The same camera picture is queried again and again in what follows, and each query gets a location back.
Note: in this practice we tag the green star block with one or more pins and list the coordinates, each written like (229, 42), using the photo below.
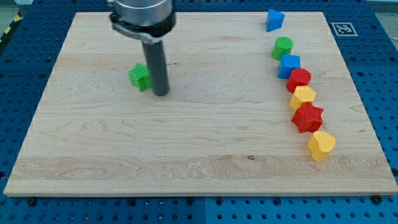
(139, 77)

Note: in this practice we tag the blue cube block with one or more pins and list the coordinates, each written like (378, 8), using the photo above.
(287, 64)

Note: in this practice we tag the yellow hexagon block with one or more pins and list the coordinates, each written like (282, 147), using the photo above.
(301, 96)

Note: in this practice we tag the yellow heart block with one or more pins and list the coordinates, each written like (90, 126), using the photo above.
(321, 144)

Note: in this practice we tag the blue triangle block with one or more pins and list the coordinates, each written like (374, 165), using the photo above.
(275, 20)

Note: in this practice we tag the white fiducial marker tag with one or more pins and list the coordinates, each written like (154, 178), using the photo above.
(344, 29)

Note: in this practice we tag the red circle block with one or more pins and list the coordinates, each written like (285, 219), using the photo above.
(298, 77)

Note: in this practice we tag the red star block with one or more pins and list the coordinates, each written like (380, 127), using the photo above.
(308, 118)

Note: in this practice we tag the wooden board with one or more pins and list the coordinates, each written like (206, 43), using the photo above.
(224, 129)

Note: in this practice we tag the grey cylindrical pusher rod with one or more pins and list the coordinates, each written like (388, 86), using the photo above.
(156, 64)

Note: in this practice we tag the green circle block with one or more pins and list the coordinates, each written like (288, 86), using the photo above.
(282, 45)

